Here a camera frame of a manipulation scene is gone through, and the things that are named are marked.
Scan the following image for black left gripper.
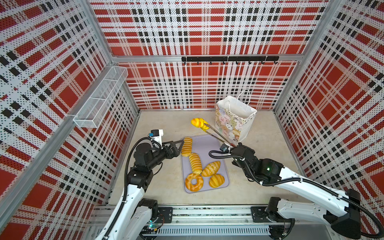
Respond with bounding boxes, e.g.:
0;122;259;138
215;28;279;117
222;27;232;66
147;140;184;170

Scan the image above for red handled metal tongs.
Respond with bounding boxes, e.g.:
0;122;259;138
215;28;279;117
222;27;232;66
198;122;236;147

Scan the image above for yellow mottled bread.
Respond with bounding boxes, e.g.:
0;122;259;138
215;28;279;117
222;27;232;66
191;118;209;132

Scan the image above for cartoon animal paper bag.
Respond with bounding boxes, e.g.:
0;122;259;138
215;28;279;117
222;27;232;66
215;91;258;145

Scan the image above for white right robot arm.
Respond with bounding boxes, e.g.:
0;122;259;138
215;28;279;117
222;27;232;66
225;144;363;239

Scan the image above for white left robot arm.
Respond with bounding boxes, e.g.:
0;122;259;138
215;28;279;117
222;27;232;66
96;137;184;240

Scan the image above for striped long bread top left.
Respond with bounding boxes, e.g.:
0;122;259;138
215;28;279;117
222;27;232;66
181;137;193;157

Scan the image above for striped long bread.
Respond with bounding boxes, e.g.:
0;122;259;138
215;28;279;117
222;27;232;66
189;153;203;175
181;137;193;157

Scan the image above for striped long bread lower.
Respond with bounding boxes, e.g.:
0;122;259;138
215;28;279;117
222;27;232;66
189;153;203;175

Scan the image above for croissant shaped bread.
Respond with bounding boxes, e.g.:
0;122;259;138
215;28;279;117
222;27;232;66
201;161;221;177

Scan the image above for grey lilac tray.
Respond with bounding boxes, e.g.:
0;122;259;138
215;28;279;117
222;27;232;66
181;135;230;194

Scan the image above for round striped bun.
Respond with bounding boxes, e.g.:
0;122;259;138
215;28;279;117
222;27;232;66
209;174;225;188

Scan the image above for black cable conduit right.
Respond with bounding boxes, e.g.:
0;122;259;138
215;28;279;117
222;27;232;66
208;149;384;239

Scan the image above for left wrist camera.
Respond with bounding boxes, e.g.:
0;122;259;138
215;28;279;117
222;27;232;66
149;129;164;149

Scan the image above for ring doughnut bread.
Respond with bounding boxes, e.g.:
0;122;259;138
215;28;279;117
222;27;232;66
185;173;204;192

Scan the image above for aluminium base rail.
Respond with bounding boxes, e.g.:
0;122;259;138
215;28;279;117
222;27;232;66
128;204;331;240

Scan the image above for white wire mesh basket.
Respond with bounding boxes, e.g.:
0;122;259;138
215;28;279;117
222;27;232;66
74;66;128;129

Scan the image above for black hook rail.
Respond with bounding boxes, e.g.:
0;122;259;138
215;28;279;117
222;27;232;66
181;56;280;63

